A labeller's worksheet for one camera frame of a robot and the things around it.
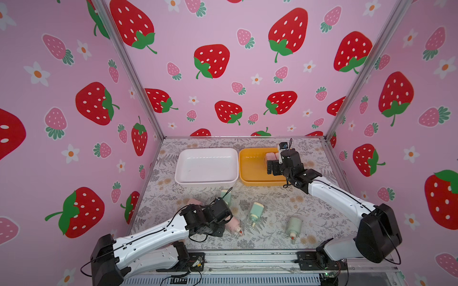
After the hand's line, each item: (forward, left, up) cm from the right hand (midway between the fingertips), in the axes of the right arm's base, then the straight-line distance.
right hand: (283, 158), depth 87 cm
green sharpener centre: (-23, +13, -12) cm, 29 cm away
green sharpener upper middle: (-18, +26, -11) cm, 34 cm away
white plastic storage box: (+4, +42, -17) cm, 46 cm away
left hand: (-33, +27, -10) cm, 43 cm away
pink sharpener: (-19, +44, -15) cm, 50 cm away
